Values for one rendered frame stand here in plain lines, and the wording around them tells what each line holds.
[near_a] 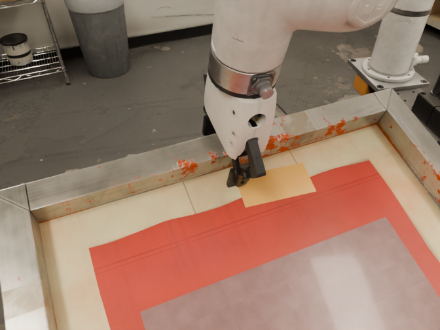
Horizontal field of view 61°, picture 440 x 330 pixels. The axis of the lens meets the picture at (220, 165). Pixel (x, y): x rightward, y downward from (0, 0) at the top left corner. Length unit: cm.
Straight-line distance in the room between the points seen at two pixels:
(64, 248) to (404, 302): 41
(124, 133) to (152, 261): 228
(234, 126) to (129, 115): 249
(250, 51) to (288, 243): 25
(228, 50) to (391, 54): 69
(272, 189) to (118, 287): 23
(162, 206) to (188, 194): 4
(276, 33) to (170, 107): 259
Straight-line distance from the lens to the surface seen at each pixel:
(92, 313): 45
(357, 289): 50
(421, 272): 55
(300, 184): 53
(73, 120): 295
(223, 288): 45
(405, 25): 98
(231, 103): 39
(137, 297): 45
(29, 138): 289
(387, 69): 102
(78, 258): 47
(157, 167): 47
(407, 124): 62
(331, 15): 35
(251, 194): 50
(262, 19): 32
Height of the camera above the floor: 160
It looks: 43 degrees down
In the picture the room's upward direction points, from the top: straight up
